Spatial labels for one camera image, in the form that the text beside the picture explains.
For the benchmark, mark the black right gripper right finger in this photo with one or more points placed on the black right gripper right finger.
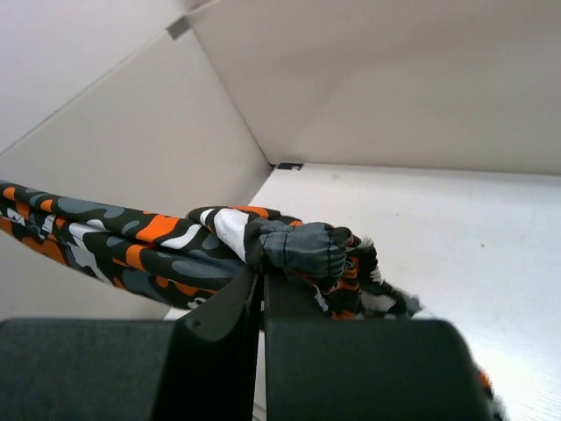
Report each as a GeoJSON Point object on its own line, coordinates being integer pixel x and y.
{"type": "Point", "coordinates": [318, 368]}

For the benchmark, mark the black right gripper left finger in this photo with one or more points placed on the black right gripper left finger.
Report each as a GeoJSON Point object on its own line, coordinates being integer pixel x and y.
{"type": "Point", "coordinates": [201, 366]}

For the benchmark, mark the orange camouflage shorts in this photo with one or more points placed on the orange camouflage shorts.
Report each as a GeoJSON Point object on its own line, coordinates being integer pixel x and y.
{"type": "Point", "coordinates": [183, 262]}

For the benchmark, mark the small blue label sticker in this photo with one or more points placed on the small blue label sticker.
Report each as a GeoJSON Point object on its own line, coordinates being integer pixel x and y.
{"type": "Point", "coordinates": [290, 166]}

